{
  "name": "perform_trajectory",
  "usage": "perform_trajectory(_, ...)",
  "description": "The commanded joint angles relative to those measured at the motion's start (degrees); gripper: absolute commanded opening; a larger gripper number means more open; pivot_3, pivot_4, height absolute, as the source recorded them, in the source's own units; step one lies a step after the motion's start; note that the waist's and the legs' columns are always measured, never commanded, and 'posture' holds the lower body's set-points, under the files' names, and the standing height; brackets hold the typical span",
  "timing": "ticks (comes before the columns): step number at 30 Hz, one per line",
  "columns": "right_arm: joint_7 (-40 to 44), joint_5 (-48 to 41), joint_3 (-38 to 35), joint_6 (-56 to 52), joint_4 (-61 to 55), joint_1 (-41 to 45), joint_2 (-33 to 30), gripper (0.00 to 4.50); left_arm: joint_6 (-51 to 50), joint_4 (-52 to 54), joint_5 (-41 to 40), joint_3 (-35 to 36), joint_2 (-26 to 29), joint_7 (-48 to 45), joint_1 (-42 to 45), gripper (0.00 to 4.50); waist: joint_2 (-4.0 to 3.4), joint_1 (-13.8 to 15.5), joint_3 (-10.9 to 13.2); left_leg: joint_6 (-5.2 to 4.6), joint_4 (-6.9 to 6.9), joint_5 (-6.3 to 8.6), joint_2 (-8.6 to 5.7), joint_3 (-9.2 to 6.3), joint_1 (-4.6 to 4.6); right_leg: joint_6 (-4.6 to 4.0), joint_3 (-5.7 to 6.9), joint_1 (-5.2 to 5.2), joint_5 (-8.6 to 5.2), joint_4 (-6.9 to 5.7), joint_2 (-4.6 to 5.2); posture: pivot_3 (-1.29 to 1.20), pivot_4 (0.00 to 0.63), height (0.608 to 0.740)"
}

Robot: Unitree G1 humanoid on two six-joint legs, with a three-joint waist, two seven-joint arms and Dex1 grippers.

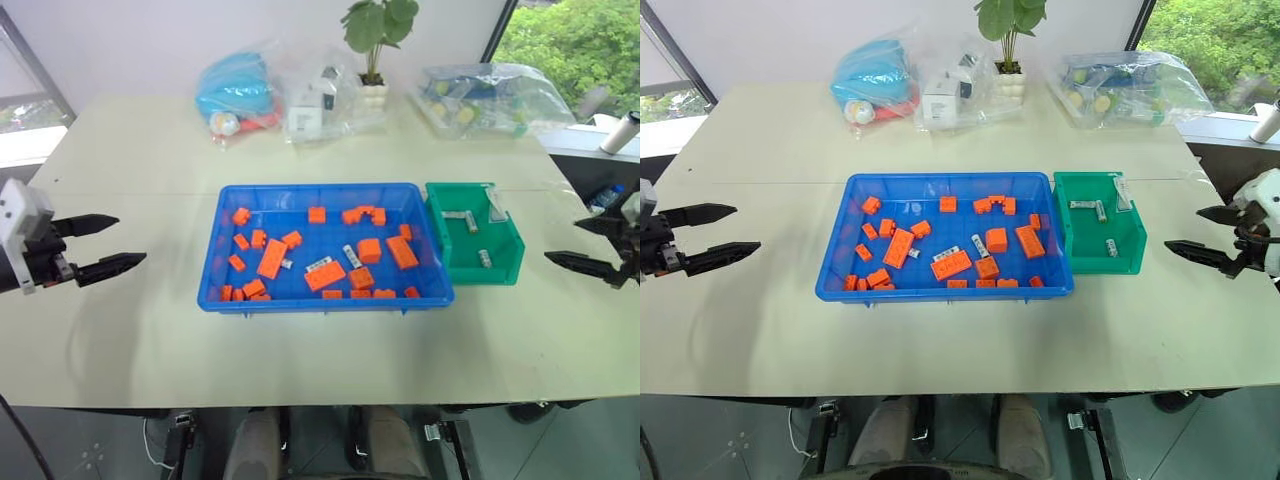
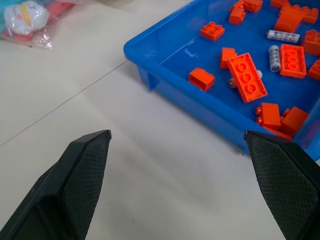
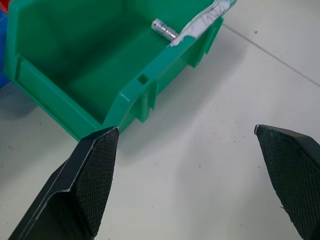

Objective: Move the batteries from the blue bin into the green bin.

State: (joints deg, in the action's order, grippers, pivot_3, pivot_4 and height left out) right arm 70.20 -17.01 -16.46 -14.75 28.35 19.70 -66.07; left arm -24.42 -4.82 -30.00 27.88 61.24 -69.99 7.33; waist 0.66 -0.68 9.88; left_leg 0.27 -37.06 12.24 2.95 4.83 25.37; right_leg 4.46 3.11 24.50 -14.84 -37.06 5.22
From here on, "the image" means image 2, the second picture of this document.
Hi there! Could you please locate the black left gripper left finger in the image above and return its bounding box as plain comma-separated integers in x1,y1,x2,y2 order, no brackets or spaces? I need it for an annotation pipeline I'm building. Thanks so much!
0,129,112,240

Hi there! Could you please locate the upside-down orange plastic building brick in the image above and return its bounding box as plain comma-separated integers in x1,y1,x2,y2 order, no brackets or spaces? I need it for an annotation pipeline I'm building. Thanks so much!
279,43,307,79
226,52,269,104

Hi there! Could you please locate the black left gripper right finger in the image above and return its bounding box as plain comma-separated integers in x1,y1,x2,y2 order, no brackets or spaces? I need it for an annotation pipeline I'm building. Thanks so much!
243,130,320,240

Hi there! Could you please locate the orange 2x2 plastic building brick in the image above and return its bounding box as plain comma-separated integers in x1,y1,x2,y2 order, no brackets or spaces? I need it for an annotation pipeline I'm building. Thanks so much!
199,21,226,42

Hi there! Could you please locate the white plush toy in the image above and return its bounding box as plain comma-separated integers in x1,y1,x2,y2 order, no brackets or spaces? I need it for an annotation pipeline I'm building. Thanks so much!
3,0,50,36

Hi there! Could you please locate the clear plastic bag of toys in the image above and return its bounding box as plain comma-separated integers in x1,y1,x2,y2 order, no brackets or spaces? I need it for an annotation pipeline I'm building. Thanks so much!
0,0,76,50

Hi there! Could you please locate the red curved plastic building brick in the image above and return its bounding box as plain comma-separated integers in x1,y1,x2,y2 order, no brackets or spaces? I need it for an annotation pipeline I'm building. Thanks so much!
273,5,308,34

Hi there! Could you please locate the blue plastic bin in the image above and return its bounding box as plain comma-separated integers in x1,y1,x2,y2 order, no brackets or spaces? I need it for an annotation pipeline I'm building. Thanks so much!
123,0,320,162

